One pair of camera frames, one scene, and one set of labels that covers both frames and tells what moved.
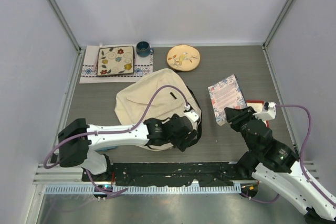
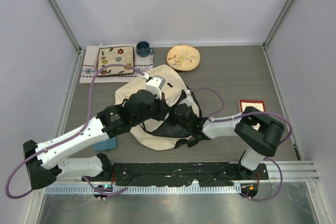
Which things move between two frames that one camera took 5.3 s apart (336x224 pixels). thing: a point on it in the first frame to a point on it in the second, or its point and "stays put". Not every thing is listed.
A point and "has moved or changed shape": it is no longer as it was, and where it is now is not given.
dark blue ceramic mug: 143,49 stays put
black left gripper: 182,143 to 163,108
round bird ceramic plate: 183,57 stays put
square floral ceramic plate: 114,60 stays put
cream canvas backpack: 161,94 has moved or changed shape
